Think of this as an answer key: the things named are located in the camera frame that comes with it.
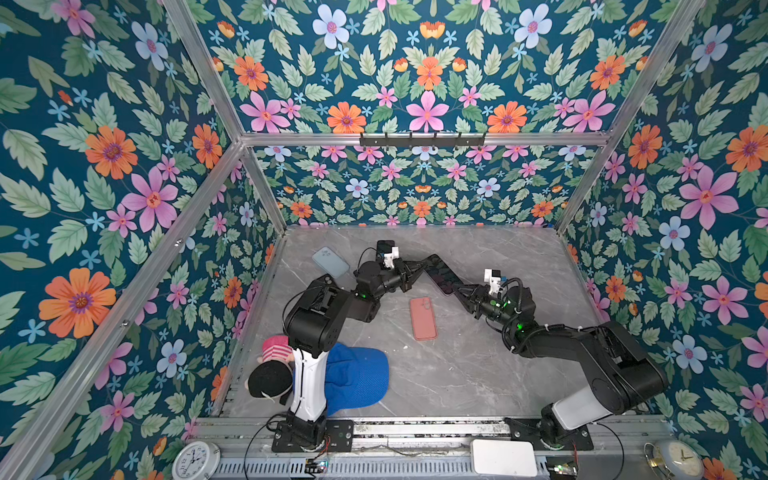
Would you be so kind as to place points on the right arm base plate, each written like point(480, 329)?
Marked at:
point(576, 435)

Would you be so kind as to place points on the light blue phone case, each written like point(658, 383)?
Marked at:
point(330, 262)

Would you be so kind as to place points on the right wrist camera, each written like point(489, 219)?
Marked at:
point(493, 279)

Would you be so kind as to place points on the white rectangular box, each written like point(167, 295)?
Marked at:
point(503, 458)

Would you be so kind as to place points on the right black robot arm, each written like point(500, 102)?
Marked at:
point(619, 373)

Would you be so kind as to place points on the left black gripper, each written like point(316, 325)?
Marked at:
point(405, 278)

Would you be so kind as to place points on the black plush toy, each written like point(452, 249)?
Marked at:
point(273, 377)

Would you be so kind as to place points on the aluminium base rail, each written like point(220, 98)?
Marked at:
point(425, 448)

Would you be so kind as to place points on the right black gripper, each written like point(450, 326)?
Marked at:
point(478, 296)

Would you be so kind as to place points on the silver alarm clock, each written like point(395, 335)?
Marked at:
point(673, 460)

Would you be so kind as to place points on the white wall clock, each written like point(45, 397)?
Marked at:
point(198, 460)

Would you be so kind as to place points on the black hook rail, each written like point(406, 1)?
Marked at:
point(409, 140)

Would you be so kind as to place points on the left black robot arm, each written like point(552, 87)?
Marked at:
point(315, 321)

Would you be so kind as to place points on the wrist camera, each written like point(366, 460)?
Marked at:
point(386, 253)
point(493, 279)

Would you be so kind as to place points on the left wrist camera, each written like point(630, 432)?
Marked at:
point(386, 253)

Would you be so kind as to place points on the pink-edged smartphone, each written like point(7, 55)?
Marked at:
point(446, 280)

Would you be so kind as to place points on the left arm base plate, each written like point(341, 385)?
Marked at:
point(325, 436)

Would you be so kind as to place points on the blue baseball cap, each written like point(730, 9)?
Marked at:
point(355, 378)

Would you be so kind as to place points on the pink phone case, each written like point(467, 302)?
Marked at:
point(423, 319)

